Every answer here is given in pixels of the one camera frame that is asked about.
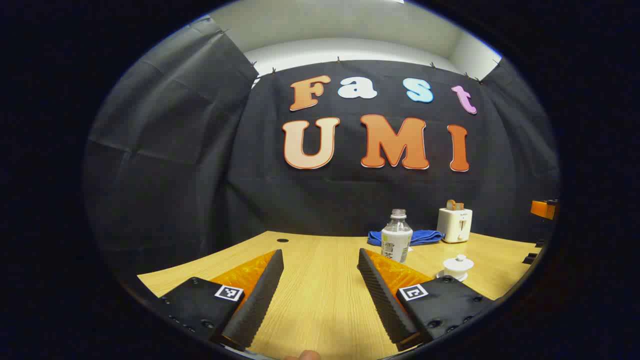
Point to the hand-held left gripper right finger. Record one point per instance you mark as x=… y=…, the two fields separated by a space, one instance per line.
x=385 y=300

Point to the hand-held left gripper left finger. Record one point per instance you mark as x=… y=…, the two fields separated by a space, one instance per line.
x=260 y=300

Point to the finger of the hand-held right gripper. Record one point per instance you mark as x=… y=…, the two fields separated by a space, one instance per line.
x=541 y=209

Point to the clear green-label water bottle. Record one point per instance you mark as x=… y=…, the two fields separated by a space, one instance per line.
x=396 y=240

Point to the white teacup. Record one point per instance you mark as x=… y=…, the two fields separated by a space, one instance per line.
x=457 y=273

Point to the white teacup lid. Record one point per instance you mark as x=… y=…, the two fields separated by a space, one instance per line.
x=458 y=262

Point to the blue towel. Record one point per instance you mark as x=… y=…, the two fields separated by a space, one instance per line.
x=425 y=236

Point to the white toaster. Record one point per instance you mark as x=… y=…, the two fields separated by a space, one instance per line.
x=452 y=225

